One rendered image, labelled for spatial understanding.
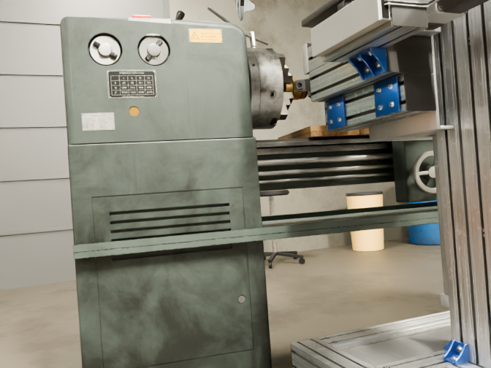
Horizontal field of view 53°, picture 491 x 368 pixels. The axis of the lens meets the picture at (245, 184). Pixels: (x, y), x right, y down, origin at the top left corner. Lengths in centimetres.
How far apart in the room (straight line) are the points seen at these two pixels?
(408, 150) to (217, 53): 78
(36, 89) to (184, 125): 315
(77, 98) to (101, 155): 19
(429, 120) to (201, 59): 76
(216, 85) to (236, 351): 88
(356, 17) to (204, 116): 69
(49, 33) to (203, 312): 356
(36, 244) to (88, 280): 299
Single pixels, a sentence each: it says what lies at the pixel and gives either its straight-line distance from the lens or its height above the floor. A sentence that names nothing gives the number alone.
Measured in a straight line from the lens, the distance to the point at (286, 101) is 192.
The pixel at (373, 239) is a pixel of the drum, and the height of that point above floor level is 11.
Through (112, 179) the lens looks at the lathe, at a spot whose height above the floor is 75.
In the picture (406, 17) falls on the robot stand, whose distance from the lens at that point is 108.
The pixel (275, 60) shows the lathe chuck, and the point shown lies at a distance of 185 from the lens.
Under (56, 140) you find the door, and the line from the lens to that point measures 457.
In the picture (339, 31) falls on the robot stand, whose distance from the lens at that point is 116.
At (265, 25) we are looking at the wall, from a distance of 536.
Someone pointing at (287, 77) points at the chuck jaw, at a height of 111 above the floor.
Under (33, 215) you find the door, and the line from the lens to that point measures 454.
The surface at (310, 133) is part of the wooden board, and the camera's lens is 180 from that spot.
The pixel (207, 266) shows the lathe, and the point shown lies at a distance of 161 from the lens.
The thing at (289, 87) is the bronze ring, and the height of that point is 108.
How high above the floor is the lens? 69
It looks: 1 degrees up
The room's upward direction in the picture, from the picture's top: 4 degrees counter-clockwise
